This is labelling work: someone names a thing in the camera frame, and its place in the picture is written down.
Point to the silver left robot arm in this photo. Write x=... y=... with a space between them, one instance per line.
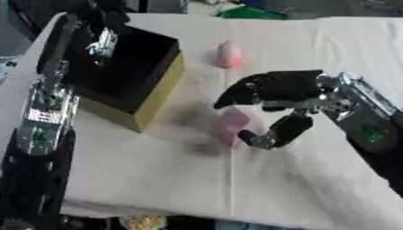
x=44 y=128

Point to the tan cardboard box black inside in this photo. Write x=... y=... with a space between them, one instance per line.
x=131 y=68

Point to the pink egg-shaped toy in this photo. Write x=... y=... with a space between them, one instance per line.
x=229 y=54

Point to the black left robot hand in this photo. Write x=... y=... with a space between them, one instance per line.
x=60 y=45

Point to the green object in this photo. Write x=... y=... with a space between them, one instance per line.
x=252 y=13

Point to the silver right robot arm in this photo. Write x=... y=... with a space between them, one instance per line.
x=367 y=119

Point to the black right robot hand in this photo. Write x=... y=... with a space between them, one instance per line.
x=283 y=85

